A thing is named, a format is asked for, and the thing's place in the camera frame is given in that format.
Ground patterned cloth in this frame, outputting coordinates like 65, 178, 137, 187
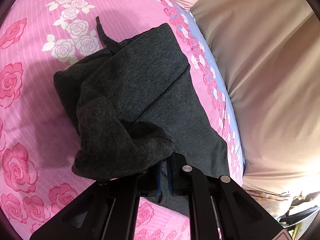
246, 189, 318, 230

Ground beige curtain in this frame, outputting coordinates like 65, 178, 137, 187
189, 0, 320, 198

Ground pink rose-print bed sheet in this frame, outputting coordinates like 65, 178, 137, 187
0, 0, 248, 240

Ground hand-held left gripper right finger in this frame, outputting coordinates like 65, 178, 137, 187
168, 152, 293, 240

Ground dark grey pants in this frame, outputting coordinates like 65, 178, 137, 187
53, 16, 231, 212

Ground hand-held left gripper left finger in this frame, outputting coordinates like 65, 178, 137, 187
29, 162, 163, 240

